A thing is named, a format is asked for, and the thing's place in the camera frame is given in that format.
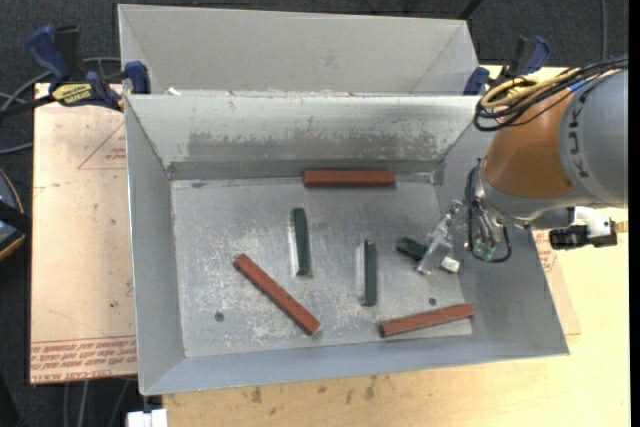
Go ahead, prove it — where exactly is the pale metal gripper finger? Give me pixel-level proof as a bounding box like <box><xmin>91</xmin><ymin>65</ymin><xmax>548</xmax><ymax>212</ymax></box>
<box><xmin>416</xmin><ymin>254</ymin><xmax>461</xmax><ymax>276</ymax></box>
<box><xmin>424</xmin><ymin>217</ymin><xmax>451</xmax><ymax>261</ymax></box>

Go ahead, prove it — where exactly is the dark green flat block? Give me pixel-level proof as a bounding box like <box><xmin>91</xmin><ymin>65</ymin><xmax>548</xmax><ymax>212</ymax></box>
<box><xmin>395</xmin><ymin>236</ymin><xmax>430</xmax><ymax>262</ymax></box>
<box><xmin>290</xmin><ymin>207</ymin><xmax>314</xmax><ymax>278</ymax></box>
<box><xmin>362</xmin><ymin>239</ymin><xmax>379</xmax><ymax>308</ymax></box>

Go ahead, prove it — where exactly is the grey metal bin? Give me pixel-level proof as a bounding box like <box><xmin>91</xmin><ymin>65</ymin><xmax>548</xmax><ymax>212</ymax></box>
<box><xmin>117</xmin><ymin>3</ymin><xmax>571</xmax><ymax>397</ymax></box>

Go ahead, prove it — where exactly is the brown cardboard board red print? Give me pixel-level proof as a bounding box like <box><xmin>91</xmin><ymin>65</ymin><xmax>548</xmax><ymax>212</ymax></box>
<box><xmin>29</xmin><ymin>82</ymin><xmax>582</xmax><ymax>386</ymax></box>

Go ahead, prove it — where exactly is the red-brown flat block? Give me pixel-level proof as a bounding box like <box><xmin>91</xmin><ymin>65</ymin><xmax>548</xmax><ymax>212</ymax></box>
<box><xmin>302</xmin><ymin>169</ymin><xmax>397</xmax><ymax>189</ymax></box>
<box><xmin>377</xmin><ymin>303</ymin><xmax>475</xmax><ymax>340</ymax></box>
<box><xmin>232</xmin><ymin>253</ymin><xmax>322</xmax><ymax>337</ymax></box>

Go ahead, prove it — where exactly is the black cylinder on white bracket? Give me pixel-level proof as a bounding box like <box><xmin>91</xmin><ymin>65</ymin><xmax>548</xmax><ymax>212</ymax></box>
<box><xmin>548</xmin><ymin>206</ymin><xmax>629</xmax><ymax>250</ymax></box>

